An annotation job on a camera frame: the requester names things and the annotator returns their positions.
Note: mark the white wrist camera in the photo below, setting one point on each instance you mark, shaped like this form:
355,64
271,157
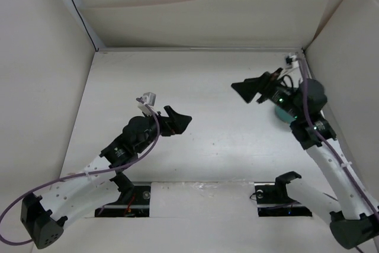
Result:
292,61
146,103

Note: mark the teal round divided container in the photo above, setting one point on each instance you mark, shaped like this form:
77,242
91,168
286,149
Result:
283,115

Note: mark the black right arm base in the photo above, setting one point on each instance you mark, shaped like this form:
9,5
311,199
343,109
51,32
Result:
272,199

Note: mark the aluminium side rail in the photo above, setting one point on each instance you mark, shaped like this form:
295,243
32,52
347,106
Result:
306,75

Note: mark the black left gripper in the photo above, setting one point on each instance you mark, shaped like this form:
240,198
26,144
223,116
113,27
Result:
174,124

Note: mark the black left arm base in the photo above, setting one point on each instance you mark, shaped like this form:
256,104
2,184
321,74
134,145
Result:
133,200

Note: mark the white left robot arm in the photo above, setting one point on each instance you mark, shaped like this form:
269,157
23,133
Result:
101,182

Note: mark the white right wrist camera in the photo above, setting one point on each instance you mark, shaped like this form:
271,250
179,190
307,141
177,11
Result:
292,61

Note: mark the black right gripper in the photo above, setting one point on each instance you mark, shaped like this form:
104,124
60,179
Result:
249,87

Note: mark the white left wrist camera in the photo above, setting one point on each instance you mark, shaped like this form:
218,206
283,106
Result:
146,103

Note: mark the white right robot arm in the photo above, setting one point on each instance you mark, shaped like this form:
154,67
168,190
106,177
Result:
352,216

